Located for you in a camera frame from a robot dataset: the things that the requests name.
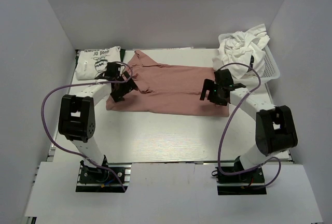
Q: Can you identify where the pink t shirt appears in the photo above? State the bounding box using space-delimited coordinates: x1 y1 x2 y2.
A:
106 50 229 117

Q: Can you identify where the white plastic basket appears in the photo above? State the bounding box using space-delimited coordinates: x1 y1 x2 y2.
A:
234 45 280 86

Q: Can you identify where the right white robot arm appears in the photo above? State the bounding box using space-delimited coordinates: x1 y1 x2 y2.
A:
200 69 298 176

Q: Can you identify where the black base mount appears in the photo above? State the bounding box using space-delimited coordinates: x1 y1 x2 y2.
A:
75 161 131 193
211 168 267 195

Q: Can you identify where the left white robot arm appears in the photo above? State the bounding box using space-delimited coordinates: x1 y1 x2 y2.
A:
58 62 137 169

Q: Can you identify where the crumpled white shirts pile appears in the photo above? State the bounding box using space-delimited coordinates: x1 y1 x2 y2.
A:
212 24 270 79

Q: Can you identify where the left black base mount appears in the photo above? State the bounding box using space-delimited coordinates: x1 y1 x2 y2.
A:
75 161 131 193

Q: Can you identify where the folded dark green t shirt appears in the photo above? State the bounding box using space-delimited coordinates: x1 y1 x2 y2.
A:
120 49 126 65

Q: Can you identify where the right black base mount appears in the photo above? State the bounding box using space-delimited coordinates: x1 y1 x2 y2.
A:
211 168 267 195

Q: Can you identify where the folded white printed t shirt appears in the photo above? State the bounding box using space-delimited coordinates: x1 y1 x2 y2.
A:
75 46 121 80

